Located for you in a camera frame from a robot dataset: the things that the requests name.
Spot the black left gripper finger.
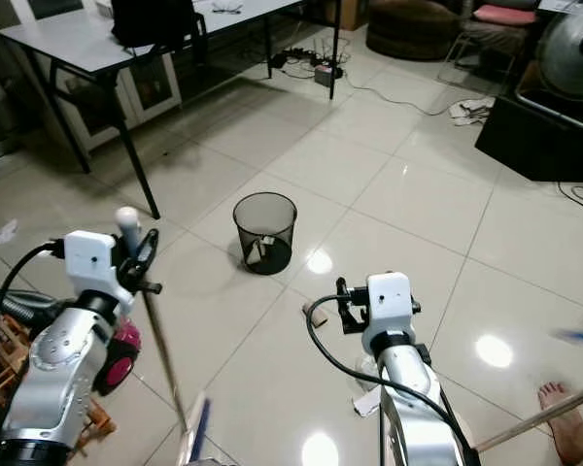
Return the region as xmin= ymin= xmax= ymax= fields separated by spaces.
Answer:
xmin=132 ymin=230 xmax=159 ymax=278

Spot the round brown ottoman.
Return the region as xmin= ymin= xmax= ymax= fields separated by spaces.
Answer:
xmin=366 ymin=0 xmax=468 ymax=62

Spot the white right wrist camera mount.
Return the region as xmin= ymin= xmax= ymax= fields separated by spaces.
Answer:
xmin=363 ymin=273 xmax=421 ymax=356

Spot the clear crumpled plastic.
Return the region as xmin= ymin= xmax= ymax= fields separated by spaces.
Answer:
xmin=358 ymin=354 xmax=380 ymax=382

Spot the black wire mesh bin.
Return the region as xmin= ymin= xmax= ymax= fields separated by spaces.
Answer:
xmin=233 ymin=192 xmax=298 ymax=277

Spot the grey table with black legs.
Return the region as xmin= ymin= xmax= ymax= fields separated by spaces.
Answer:
xmin=0 ymin=0 xmax=343 ymax=220

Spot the white cabinet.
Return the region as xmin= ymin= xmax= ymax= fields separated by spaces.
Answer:
xmin=58 ymin=56 xmax=188 ymax=149

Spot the black box stand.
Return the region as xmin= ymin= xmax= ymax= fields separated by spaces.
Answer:
xmin=474 ymin=92 xmax=583 ymax=183

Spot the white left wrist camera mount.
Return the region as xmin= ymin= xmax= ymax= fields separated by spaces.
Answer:
xmin=63 ymin=231 xmax=133 ymax=317

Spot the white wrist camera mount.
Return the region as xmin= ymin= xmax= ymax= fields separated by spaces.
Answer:
xmin=63 ymin=231 xmax=133 ymax=317
xmin=363 ymin=273 xmax=421 ymax=356

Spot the broom with metal handle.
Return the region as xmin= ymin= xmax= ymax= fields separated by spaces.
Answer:
xmin=115 ymin=206 xmax=215 ymax=466

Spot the thin floor cable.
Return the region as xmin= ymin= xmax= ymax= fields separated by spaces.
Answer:
xmin=340 ymin=82 xmax=454 ymax=117

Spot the white paper packet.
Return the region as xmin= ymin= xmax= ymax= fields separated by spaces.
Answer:
xmin=352 ymin=384 xmax=383 ymax=419

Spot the white cloth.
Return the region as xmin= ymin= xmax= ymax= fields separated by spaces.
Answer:
xmin=449 ymin=97 xmax=497 ymax=126

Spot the black bag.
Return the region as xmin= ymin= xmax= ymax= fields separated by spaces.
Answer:
xmin=112 ymin=0 xmax=201 ymax=50

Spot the white paper scrap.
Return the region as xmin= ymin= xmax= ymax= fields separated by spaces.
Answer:
xmin=245 ymin=236 xmax=274 ymax=266

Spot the chair with pink cushion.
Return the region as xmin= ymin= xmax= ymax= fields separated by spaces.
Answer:
xmin=440 ymin=0 xmax=541 ymax=71

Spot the brown cardboard tube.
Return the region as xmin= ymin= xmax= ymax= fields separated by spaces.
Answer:
xmin=302 ymin=299 xmax=329 ymax=329

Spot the bare person foot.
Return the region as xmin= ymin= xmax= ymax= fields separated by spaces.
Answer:
xmin=537 ymin=382 xmax=583 ymax=465

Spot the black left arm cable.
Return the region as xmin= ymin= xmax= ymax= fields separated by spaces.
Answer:
xmin=0 ymin=241 xmax=67 ymax=433

